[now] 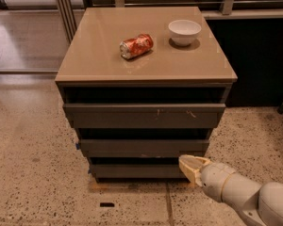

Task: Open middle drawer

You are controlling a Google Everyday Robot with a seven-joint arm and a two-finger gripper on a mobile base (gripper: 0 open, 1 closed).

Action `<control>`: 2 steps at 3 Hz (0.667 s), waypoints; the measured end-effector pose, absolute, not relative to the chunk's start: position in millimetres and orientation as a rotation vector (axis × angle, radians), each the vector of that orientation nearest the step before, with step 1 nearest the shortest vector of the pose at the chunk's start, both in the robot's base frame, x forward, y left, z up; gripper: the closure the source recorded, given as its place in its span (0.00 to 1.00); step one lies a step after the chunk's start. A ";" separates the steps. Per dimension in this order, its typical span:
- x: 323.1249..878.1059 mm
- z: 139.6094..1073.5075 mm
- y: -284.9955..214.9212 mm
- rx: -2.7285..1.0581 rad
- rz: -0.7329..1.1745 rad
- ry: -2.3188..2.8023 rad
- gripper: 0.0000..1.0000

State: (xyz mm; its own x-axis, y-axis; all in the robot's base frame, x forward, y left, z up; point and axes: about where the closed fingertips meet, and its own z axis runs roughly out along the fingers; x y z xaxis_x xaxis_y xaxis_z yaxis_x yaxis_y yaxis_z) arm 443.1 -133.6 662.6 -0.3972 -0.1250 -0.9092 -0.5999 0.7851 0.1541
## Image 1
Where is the grey drawer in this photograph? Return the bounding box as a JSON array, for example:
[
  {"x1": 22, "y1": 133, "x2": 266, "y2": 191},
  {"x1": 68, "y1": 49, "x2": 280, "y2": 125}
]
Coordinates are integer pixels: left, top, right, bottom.
[
  {"x1": 90, "y1": 164, "x2": 185, "y2": 179},
  {"x1": 63, "y1": 104, "x2": 225, "y2": 129},
  {"x1": 78, "y1": 139, "x2": 209, "y2": 158}
]

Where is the grey drawer cabinet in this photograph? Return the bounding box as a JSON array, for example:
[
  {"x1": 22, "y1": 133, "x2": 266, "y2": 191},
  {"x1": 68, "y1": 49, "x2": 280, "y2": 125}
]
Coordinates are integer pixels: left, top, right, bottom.
[{"x1": 55, "y1": 6, "x2": 239, "y2": 184}]

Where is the blue tape piece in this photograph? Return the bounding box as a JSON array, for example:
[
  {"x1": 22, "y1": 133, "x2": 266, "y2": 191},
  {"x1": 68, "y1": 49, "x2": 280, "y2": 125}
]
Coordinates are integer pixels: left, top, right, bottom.
[{"x1": 75, "y1": 143, "x2": 80, "y2": 150}]

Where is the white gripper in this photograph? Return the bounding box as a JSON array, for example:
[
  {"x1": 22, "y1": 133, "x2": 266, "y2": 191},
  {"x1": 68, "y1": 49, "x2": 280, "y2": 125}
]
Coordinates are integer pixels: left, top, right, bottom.
[{"x1": 179, "y1": 154, "x2": 236, "y2": 202}]

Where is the grey top drawer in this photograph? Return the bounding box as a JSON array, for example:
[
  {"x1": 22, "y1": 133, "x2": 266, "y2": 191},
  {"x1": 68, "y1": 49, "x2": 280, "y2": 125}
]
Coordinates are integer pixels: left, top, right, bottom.
[{"x1": 63, "y1": 104, "x2": 225, "y2": 129}]

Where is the black floor slot plate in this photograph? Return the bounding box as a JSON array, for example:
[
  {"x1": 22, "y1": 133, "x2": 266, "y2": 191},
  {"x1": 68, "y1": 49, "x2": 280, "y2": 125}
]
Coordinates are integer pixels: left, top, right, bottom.
[{"x1": 100, "y1": 202, "x2": 115, "y2": 207}]

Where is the grey bottom drawer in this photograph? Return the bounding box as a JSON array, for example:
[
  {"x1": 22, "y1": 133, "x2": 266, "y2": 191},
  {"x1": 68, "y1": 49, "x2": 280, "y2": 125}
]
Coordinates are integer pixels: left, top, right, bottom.
[{"x1": 90, "y1": 164, "x2": 185, "y2": 179}]

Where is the white ceramic bowl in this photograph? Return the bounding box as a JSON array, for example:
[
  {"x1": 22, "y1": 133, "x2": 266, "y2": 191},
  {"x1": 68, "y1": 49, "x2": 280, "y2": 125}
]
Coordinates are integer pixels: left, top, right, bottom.
[{"x1": 168, "y1": 20, "x2": 202, "y2": 46}]

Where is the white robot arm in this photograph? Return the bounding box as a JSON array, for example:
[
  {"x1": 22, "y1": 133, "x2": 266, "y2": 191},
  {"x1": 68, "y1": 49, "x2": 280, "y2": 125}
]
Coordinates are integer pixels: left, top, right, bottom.
[{"x1": 178, "y1": 154, "x2": 283, "y2": 226}]

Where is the crushed orange soda can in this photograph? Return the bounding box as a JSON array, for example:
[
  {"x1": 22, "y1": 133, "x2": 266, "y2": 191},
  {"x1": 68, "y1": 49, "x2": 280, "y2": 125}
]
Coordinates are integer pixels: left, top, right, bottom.
[{"x1": 120, "y1": 34, "x2": 154, "y2": 59}]

